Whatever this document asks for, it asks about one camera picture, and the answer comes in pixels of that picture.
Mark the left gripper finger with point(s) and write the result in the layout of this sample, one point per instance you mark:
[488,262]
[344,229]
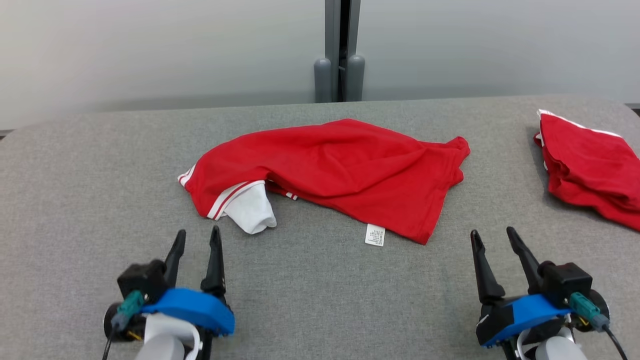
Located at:
[176,260]
[216,270]

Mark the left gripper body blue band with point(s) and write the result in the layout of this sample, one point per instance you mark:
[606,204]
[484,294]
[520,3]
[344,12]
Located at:
[195,307]

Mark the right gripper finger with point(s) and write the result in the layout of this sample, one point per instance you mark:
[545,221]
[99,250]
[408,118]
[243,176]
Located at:
[527,262]
[486,280]

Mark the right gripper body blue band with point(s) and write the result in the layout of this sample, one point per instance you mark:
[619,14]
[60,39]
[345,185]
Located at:
[530,312]

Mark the red shorts with white stripe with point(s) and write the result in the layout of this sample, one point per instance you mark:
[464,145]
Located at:
[590,170]

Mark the red shirt with white sleeves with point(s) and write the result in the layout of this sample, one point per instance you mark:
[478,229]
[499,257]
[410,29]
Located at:
[350,165]

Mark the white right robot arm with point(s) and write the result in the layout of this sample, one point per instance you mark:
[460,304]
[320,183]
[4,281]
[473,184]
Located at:
[555,350]

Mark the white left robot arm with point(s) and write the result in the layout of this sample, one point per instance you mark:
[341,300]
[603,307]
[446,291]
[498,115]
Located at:
[165,340]

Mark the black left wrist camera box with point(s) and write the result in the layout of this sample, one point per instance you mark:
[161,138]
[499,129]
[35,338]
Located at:
[142,280]

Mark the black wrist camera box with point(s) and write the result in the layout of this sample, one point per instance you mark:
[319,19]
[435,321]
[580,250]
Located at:
[565,282]
[142,280]

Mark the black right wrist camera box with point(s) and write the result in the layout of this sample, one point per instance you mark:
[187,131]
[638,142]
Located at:
[565,282]

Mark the grey partition post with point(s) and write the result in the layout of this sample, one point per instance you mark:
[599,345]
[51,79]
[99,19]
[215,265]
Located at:
[339,40]

